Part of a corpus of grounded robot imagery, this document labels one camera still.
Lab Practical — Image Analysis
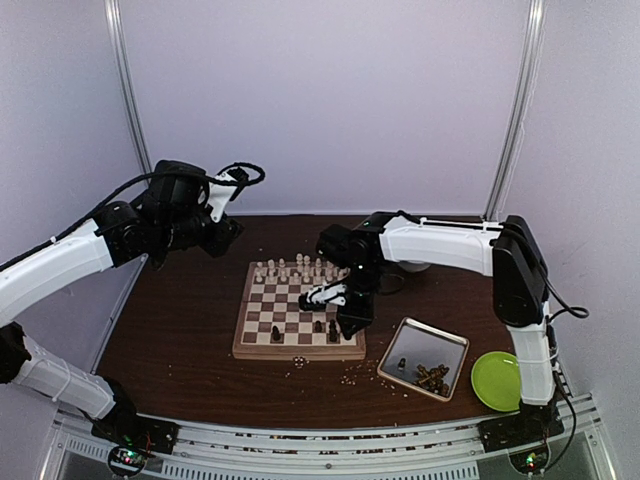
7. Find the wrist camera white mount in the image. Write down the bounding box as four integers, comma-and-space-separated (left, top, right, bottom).
207, 167, 249, 223
298, 281, 347, 311

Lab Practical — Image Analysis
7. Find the right aluminium frame post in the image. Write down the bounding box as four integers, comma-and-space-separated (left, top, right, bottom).
484, 0, 546, 221

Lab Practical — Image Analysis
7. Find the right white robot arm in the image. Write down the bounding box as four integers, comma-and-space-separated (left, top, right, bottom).
299, 210, 556, 442

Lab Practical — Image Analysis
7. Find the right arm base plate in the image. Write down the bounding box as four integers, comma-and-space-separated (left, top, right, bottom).
477, 414, 565, 453

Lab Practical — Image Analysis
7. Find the pile of dark chess pieces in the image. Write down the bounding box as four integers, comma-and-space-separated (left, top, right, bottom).
414, 364, 451, 397

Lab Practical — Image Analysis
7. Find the aluminium frame post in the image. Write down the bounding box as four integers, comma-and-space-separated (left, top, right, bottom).
484, 0, 546, 221
104, 0, 152, 173

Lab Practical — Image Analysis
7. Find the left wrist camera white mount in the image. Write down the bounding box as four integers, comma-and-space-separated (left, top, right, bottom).
207, 167, 249, 223

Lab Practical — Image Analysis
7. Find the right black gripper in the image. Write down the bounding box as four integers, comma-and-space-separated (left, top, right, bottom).
336, 262, 384, 337

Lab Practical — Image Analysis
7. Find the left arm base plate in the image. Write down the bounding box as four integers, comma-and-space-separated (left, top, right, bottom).
91, 417, 179, 454

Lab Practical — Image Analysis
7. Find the green plate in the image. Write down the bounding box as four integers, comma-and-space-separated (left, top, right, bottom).
471, 351, 521, 413

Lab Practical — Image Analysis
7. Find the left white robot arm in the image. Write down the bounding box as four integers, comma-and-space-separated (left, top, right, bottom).
1, 160, 254, 444

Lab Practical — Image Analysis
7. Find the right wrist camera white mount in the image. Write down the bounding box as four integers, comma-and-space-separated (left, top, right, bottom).
298, 281, 347, 311

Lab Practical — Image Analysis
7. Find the white ceramic bowl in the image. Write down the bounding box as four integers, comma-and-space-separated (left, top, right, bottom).
398, 261, 431, 273

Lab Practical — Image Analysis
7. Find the metal tray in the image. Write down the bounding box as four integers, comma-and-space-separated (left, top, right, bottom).
377, 317, 470, 402

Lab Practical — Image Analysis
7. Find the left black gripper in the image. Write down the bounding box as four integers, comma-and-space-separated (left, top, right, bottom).
158, 208, 243, 257

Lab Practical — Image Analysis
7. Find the left aluminium frame post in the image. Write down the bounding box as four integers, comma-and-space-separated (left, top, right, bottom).
104, 0, 152, 173

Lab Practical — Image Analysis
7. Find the wooden chess board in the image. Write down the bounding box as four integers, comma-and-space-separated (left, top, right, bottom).
232, 262, 366, 361

